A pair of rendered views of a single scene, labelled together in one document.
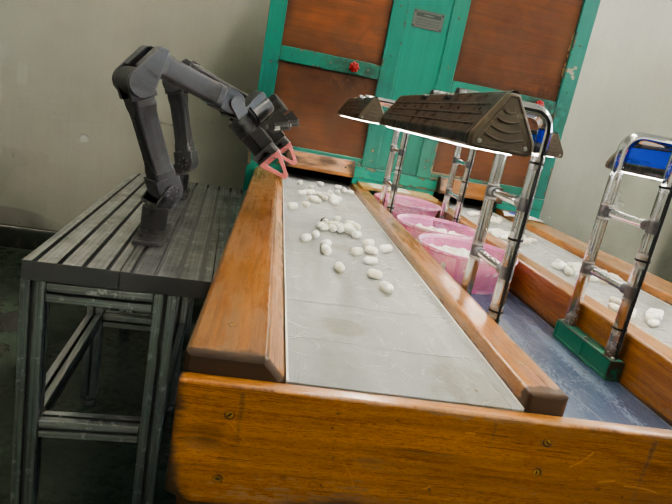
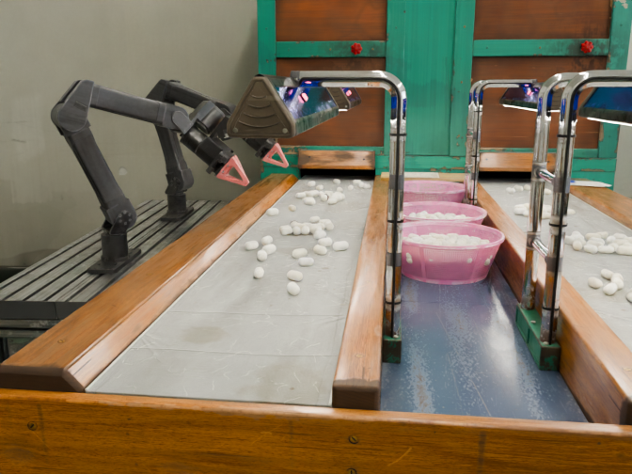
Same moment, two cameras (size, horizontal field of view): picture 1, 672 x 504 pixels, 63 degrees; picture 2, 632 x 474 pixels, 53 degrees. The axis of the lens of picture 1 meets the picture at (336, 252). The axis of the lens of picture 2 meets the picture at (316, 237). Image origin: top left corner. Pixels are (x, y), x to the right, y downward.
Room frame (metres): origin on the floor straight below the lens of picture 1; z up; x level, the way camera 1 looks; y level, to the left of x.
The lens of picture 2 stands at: (-0.02, -0.42, 1.10)
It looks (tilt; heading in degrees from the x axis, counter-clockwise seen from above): 13 degrees down; 15
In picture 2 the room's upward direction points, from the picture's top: straight up
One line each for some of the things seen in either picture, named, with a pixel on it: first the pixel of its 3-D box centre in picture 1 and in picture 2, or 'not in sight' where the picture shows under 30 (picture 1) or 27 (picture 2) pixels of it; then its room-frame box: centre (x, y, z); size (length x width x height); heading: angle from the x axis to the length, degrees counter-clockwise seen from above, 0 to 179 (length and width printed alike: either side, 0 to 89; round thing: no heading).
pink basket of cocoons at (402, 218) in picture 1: (435, 239); (435, 227); (1.71, -0.30, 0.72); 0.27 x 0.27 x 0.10
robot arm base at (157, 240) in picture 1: (154, 220); (115, 246); (1.32, 0.46, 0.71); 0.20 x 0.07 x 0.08; 13
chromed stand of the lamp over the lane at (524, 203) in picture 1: (457, 223); (346, 211); (0.98, -0.21, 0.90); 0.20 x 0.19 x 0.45; 8
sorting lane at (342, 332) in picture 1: (335, 231); (307, 233); (1.50, 0.01, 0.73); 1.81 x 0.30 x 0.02; 8
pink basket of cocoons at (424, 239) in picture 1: (463, 264); (444, 252); (1.43, -0.34, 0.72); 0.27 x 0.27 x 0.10
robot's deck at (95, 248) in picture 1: (248, 228); (234, 242); (1.67, 0.28, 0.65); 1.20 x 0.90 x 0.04; 13
